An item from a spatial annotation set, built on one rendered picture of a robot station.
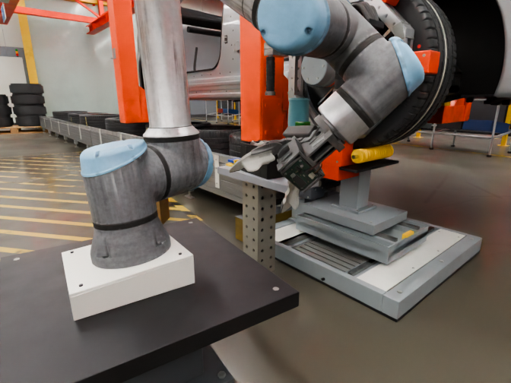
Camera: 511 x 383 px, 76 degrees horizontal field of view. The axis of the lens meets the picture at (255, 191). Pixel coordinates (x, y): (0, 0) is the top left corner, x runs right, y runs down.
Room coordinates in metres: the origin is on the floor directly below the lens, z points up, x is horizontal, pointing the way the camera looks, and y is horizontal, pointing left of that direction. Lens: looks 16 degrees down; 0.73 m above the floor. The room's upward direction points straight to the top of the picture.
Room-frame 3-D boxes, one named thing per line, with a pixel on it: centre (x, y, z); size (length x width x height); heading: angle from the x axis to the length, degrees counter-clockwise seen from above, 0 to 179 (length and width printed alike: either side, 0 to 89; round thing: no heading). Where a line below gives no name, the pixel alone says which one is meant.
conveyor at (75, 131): (7.34, 4.10, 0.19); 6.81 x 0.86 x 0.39; 40
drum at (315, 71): (1.37, -0.29, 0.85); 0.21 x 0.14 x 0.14; 130
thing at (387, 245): (1.49, -0.51, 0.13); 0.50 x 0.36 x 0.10; 40
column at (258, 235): (1.32, -0.02, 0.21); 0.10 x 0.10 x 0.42; 40
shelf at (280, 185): (1.29, -0.03, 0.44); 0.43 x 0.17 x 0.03; 40
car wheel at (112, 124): (4.41, 1.63, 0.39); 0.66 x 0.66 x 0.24
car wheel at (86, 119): (5.53, 2.54, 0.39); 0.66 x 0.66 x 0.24
